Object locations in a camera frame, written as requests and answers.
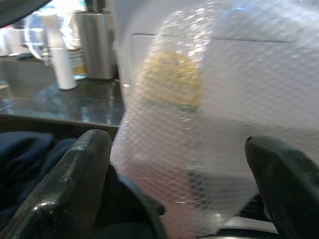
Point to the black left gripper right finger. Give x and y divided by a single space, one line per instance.
286 184

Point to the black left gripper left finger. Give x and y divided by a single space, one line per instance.
62 189

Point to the white spray bottle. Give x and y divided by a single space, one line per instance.
61 54

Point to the dark blue garment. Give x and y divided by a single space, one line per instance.
27 164

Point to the jar with yellow contents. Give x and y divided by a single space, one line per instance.
78 63

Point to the yellow sponge with green pad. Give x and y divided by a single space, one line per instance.
172 82

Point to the white appliance housing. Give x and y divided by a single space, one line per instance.
249 74

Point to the steel knife block canister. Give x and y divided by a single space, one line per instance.
96 44

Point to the clear bubble wrap sheet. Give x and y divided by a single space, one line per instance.
199 124

